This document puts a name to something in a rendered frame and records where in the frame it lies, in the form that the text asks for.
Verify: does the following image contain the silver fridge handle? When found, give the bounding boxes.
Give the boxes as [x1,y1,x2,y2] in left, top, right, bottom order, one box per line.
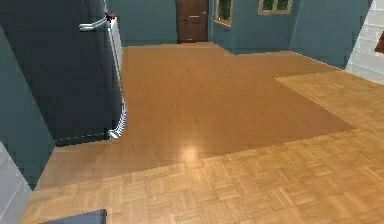
[78,17,109,33]

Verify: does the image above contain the wood framed window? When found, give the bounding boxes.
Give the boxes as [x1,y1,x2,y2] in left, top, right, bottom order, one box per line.
[257,0,294,16]
[213,0,234,28]

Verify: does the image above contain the dark grey fridge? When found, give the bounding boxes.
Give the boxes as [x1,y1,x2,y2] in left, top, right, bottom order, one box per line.
[0,0,128,147]

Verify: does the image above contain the dark brown room door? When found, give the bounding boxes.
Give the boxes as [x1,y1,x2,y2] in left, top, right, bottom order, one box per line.
[175,0,209,44]

